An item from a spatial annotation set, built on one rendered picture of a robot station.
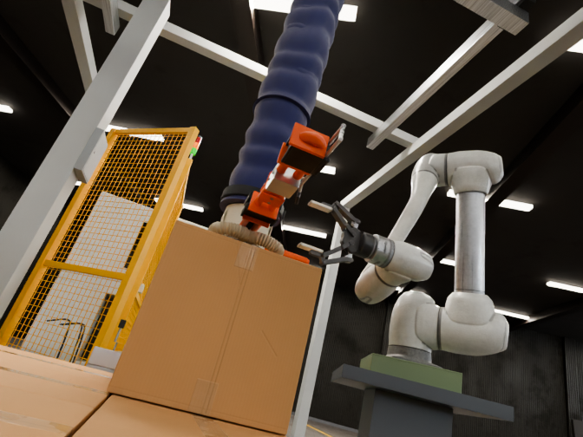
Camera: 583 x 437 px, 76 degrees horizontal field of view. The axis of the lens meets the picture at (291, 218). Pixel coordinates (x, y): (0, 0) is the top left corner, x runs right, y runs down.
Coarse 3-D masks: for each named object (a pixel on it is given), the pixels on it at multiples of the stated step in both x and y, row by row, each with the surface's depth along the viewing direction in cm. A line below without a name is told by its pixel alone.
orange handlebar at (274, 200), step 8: (304, 136) 70; (312, 136) 70; (320, 136) 71; (312, 144) 71; (320, 144) 71; (280, 168) 82; (296, 176) 83; (264, 184) 95; (264, 192) 94; (272, 192) 98; (256, 200) 100; (264, 200) 97; (272, 200) 96; (280, 200) 95; (272, 208) 101; (240, 224) 119; (256, 224) 115; (288, 256) 135; (296, 256) 136
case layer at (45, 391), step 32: (0, 352) 99; (0, 384) 56; (32, 384) 63; (64, 384) 73; (96, 384) 86; (0, 416) 39; (32, 416) 42; (64, 416) 47; (96, 416) 52; (128, 416) 58; (160, 416) 66; (192, 416) 76
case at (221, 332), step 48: (192, 240) 92; (192, 288) 88; (240, 288) 92; (288, 288) 95; (144, 336) 82; (192, 336) 85; (240, 336) 88; (288, 336) 91; (144, 384) 79; (192, 384) 82; (240, 384) 84; (288, 384) 88
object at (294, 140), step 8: (296, 128) 71; (304, 128) 72; (296, 136) 71; (328, 136) 73; (288, 144) 78; (296, 144) 70; (304, 144) 71; (280, 152) 78; (288, 152) 73; (296, 152) 72; (304, 152) 71; (312, 152) 71; (320, 152) 71; (280, 160) 77; (288, 160) 75; (296, 160) 75; (304, 160) 74; (312, 160) 73; (320, 160) 73; (296, 168) 78; (304, 168) 77; (312, 168) 76
